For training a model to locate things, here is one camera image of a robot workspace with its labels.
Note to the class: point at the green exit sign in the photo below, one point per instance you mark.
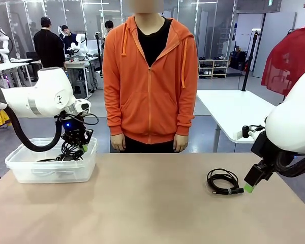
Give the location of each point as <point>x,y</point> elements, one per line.
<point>269,2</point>

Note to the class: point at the grey plastic stool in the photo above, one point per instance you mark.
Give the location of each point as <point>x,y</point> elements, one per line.
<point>82,87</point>

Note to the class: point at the long white desk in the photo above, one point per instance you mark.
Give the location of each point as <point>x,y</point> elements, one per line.
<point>12,64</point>

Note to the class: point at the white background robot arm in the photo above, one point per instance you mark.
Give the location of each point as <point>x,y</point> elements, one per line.
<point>80,43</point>

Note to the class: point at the person's left hand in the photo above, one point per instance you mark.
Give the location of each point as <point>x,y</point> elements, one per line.
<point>180,142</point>

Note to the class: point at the person's right hand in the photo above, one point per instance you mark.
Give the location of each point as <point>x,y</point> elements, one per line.
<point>117,142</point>

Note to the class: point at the person in black top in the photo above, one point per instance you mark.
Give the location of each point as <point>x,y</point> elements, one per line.
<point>108,26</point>

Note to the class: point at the person's left forearm orange sleeve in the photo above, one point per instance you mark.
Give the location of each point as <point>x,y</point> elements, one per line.
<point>184,119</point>

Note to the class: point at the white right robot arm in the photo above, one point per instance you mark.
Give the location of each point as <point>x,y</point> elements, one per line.
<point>292,122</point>

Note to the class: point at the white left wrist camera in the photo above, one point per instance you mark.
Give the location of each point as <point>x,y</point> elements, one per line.
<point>81,105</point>

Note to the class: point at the white robot with round head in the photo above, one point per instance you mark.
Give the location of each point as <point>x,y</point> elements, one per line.
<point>5,43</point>

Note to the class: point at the man black sweater cap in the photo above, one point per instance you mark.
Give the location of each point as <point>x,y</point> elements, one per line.
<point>48,48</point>

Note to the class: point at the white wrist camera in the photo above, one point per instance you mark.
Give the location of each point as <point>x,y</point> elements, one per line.
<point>81,105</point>
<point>237,134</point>

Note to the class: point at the person in dark blue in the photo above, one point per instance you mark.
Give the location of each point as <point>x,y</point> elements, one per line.
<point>68,40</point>

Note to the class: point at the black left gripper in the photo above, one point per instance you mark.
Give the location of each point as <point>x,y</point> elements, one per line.
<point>71,128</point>

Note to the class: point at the person's right forearm orange sleeve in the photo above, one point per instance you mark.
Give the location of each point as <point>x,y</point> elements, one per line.
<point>114,119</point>

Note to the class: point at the white lit monitor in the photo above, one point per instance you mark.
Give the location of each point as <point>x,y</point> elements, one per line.
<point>92,48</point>

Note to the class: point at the red salon cape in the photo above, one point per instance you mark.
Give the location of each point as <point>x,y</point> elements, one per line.
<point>282,58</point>

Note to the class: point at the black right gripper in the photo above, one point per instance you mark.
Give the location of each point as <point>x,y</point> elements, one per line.
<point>260,146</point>

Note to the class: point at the black bags pile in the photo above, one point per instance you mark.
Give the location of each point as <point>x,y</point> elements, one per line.
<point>237,61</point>

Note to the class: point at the person in orange hoodie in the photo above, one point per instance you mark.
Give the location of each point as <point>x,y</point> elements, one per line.
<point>150,89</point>

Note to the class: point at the black office chair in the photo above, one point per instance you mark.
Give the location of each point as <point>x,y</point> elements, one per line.
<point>33,66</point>

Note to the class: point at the grey workbench desk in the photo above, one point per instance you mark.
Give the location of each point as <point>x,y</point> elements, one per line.
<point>76,64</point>

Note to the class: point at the yellow bag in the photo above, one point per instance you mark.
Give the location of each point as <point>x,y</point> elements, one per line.
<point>5,119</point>

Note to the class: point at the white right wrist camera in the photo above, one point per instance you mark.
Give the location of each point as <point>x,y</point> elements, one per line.
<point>237,134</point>

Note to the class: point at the white background table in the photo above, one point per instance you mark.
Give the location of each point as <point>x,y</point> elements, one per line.
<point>231,109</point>

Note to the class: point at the clear plastic storage container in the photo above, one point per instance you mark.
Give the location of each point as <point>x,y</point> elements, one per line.
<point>53,170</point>

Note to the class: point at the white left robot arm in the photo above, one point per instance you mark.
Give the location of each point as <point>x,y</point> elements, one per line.
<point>48,91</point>

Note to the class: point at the black tripod pole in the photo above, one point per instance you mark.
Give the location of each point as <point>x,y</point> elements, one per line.
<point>248,63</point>

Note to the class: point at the wooden shoe rack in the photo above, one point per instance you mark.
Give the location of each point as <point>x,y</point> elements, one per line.
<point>213,68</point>

